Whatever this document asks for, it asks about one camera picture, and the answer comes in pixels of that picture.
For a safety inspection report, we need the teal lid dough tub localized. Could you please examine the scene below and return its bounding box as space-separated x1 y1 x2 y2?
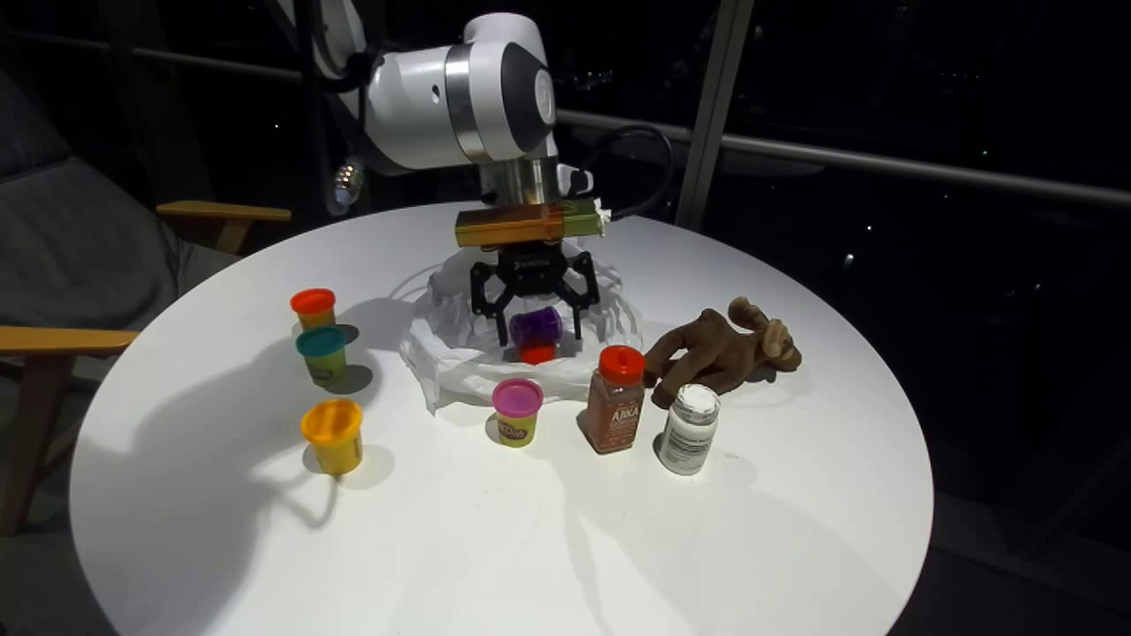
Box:
294 320 362 393

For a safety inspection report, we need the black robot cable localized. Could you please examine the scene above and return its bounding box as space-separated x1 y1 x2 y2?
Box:
550 116 687 224

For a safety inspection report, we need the grey horizontal window rail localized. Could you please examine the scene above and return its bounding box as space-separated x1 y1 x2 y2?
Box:
0 28 1131 212

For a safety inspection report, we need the white plastic bag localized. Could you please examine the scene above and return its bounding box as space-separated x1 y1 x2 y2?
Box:
397 239 651 420

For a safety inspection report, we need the magenta lid dough tub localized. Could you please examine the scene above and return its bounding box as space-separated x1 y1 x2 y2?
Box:
487 378 547 451

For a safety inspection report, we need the grey window post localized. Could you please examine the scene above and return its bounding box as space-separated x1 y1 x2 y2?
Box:
671 0 757 234

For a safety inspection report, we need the brown plush monkey toy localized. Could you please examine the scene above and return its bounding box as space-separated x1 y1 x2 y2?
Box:
645 294 805 414

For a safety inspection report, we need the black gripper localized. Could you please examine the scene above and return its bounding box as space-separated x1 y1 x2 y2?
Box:
466 239 605 354

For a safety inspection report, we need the red lid spice jar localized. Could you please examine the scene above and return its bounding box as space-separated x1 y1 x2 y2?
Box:
585 342 655 459

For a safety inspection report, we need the yellow lid dough tub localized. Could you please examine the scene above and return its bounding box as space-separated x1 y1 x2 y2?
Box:
296 397 369 480

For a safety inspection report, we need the white pill bottle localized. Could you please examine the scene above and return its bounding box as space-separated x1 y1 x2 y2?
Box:
655 380 724 480

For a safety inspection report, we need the purple plastic tub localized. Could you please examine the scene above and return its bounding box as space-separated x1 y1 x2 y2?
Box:
508 305 568 354

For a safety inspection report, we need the orange lid dough tub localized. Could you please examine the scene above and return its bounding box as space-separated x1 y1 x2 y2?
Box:
288 285 343 332

